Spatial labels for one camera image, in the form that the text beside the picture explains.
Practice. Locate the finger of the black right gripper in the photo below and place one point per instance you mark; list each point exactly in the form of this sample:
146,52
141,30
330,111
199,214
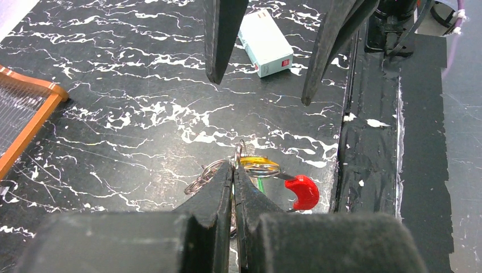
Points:
222,20

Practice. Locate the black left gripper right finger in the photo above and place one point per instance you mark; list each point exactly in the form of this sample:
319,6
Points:
272,240

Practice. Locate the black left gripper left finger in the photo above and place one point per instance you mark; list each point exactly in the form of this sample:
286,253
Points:
194,237

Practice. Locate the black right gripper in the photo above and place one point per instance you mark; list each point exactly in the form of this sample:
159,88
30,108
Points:
390,30

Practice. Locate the white card box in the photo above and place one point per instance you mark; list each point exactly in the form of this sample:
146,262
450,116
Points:
264,43

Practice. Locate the orange wooden rack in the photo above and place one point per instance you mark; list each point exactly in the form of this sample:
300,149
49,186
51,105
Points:
26,103

